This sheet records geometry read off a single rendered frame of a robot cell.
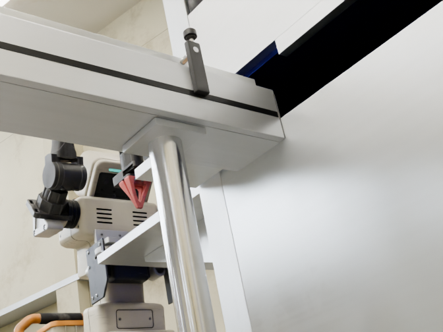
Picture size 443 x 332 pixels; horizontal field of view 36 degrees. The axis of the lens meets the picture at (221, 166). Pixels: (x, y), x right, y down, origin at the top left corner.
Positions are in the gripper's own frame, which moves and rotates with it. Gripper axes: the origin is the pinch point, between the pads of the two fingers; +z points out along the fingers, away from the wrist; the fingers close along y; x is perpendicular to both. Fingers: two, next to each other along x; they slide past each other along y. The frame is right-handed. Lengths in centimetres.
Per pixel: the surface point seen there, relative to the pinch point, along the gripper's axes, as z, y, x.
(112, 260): 14.3, -0.2, -9.3
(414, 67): 19, 85, -13
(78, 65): 12, 60, -49
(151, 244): 14.4, 10.5, -5.9
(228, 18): -12, 54, -13
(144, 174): 14.5, 39.1, -26.0
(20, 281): -176, -542, 219
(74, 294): -123, -428, 218
